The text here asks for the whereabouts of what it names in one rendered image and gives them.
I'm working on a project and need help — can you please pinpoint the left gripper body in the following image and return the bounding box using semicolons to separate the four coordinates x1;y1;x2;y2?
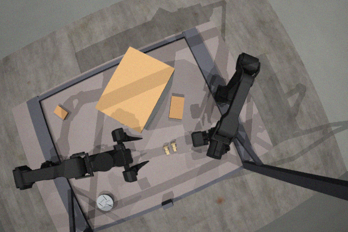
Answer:
105;128;137;183

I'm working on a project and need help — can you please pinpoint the small grey chest of drawers with wooden top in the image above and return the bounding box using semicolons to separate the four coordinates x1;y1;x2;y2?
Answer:
95;47;175;133

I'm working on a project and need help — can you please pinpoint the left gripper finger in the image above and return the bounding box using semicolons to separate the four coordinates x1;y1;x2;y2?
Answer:
130;160;149;175
123;132;143;142

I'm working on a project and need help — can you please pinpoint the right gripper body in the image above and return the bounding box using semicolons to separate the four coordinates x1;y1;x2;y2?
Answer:
191;127;215;147

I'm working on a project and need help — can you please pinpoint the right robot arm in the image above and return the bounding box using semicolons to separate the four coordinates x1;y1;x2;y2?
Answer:
206;53;260;160

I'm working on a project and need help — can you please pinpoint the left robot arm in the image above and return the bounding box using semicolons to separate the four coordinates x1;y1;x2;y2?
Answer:
13;143;133;190

